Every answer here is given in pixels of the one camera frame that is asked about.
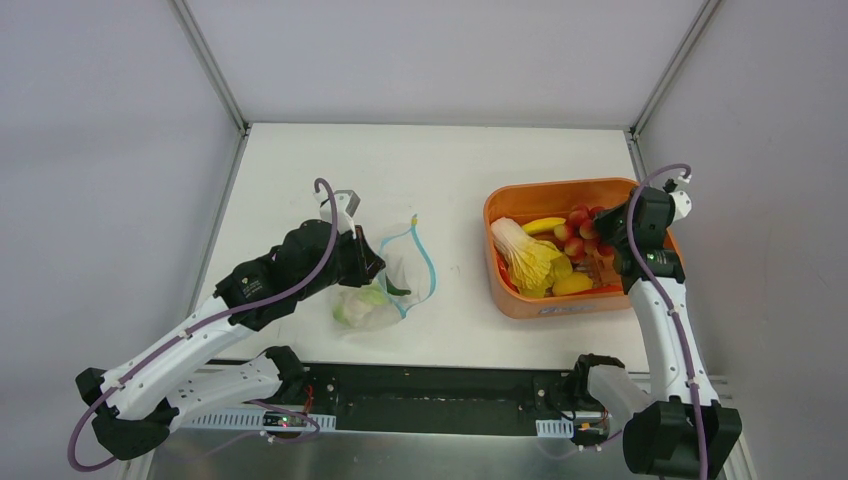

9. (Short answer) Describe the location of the red peach cluster toy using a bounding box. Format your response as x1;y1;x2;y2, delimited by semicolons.
552;205;614;265

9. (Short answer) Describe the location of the white cauliflower toy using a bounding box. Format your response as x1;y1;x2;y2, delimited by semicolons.
331;284;402;330

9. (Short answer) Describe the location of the green cucumber toy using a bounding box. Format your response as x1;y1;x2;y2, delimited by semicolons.
380;272;412;297

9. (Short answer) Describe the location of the clear zip top bag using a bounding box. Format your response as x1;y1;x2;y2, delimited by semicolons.
331;214;437;332

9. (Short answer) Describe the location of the orange plastic basket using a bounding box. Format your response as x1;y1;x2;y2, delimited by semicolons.
483;178;682;319

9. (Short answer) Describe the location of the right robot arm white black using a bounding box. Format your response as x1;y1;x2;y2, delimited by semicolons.
563;187;742;479

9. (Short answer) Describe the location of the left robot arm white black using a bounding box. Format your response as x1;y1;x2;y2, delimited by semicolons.
75;219;386;460

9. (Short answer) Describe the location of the yellow lemon toy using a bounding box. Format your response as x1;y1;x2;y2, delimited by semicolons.
551;271;594;296

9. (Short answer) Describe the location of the yellow banana toy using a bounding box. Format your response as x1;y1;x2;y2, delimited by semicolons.
522;217;566;236

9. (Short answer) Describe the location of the yellow napa cabbage toy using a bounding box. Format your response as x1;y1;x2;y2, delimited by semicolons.
490;218;574;298

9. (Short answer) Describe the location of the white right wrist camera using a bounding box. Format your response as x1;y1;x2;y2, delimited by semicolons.
663;173;693;223

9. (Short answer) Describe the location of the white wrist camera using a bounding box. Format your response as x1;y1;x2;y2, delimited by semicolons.
314;190;361;234
663;173;693;223

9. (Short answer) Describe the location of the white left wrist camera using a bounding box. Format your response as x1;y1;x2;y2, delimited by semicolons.
314;190;361;234

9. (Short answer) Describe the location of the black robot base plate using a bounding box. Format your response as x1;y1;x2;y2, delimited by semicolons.
267;363;613;445

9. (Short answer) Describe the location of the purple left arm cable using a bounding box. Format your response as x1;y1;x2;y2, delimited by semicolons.
68;177;340;473

